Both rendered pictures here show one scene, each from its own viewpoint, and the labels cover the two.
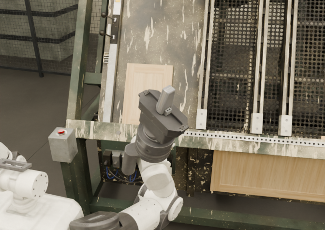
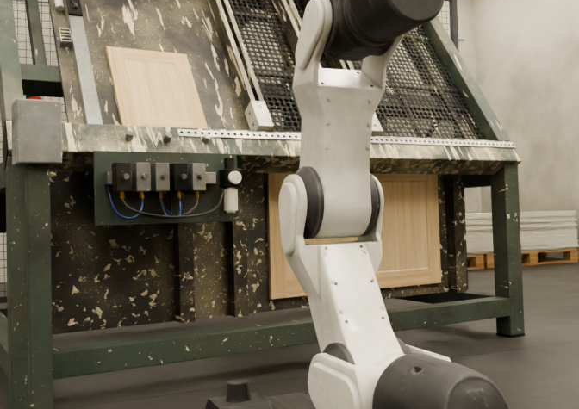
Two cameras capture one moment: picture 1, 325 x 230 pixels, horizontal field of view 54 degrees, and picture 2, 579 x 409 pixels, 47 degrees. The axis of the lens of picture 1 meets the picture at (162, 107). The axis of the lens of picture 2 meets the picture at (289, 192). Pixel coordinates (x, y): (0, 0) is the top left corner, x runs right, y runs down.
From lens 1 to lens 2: 1.87 m
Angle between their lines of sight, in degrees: 47
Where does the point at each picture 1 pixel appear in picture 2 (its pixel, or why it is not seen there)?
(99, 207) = (71, 355)
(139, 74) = (133, 62)
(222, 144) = not seen: hidden behind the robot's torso
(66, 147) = (58, 123)
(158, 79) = (169, 70)
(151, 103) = not seen: outside the picture
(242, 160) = not seen: hidden behind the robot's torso
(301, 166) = (390, 218)
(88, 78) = (26, 72)
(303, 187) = (401, 259)
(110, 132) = (110, 139)
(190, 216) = (267, 328)
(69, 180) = (44, 224)
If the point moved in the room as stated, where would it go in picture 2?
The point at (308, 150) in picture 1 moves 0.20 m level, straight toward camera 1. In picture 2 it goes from (407, 149) to (425, 144)
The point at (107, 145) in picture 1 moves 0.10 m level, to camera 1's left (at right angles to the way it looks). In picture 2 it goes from (107, 164) to (77, 164)
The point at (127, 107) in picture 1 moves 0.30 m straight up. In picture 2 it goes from (128, 106) to (127, 21)
